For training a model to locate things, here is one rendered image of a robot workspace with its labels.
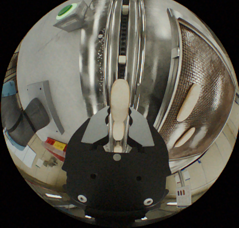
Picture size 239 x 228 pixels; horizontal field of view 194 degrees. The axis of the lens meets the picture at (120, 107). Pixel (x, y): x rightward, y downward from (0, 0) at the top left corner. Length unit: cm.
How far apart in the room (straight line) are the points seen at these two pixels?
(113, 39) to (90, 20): 8
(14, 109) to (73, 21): 29
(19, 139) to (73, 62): 33
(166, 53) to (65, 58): 28
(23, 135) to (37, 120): 10
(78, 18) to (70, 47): 9
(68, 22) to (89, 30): 8
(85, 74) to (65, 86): 11
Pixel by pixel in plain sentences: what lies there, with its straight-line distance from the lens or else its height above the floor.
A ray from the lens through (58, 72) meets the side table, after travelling 27.
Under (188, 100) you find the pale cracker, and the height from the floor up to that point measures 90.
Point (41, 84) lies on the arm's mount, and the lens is 32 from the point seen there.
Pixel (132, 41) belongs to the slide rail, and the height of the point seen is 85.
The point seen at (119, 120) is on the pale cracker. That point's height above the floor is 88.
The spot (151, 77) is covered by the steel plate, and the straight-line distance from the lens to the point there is 20.
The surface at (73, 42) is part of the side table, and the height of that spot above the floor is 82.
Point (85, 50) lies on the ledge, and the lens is 17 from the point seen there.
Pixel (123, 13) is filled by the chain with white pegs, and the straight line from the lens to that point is 22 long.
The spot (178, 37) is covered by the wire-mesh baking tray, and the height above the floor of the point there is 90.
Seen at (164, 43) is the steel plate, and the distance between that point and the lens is 23.
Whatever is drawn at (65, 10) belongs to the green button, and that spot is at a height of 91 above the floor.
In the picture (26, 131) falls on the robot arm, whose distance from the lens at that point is 36.
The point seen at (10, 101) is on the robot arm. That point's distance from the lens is 31.
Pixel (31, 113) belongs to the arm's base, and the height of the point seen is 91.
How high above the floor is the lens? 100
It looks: 60 degrees down
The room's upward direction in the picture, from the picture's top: 178 degrees counter-clockwise
